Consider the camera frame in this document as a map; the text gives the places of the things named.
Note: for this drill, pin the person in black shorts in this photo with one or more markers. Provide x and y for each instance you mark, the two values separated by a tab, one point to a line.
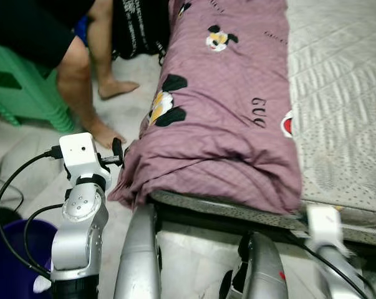
75	75

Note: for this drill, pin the grey robot left leg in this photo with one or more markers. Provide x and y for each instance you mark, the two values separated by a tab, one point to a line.
138	255

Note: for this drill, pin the grey robot leg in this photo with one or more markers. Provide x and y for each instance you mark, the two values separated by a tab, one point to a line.
138	255
262	268

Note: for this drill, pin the green plastic stool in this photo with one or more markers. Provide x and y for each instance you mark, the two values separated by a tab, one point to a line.
19	93

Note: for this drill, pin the purple cartoon print blanket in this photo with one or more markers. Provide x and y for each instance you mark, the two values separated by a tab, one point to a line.
225	93

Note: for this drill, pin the blue cloth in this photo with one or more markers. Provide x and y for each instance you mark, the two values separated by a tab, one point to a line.
81	31

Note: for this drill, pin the black bag white lettering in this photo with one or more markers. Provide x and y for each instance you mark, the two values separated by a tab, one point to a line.
141	28

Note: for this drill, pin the grey upholstered bed base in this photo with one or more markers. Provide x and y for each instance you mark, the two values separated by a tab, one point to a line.
356	232

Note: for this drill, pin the purple plastic bucket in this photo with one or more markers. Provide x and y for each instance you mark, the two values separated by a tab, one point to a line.
13	268

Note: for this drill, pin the grey quilted mattress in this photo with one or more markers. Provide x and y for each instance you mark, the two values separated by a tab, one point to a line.
343	75

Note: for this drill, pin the grey robot right leg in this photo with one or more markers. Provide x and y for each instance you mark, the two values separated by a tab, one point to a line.
262	268

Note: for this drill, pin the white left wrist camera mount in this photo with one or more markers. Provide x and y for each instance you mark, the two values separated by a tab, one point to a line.
81	152

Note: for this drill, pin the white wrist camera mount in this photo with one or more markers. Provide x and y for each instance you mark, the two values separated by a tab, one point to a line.
81	152
325	224

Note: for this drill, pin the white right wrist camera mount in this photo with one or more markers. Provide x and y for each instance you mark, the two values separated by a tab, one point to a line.
325	224

